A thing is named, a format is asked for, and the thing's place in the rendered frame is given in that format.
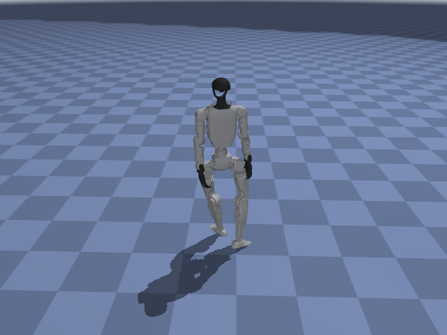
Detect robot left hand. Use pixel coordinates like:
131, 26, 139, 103
197, 164, 211, 188

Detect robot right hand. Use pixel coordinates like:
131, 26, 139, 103
244, 155, 252, 179

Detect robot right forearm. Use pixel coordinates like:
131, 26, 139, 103
241, 131, 252, 160

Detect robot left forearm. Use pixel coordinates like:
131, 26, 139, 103
193, 137, 205, 170

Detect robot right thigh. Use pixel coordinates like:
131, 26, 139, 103
231, 156, 249, 208

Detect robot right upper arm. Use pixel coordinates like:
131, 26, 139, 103
236, 105, 249, 140

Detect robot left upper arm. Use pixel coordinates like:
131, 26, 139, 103
195, 108, 209, 145

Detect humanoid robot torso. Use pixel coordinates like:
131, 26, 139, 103
206, 102, 237, 171

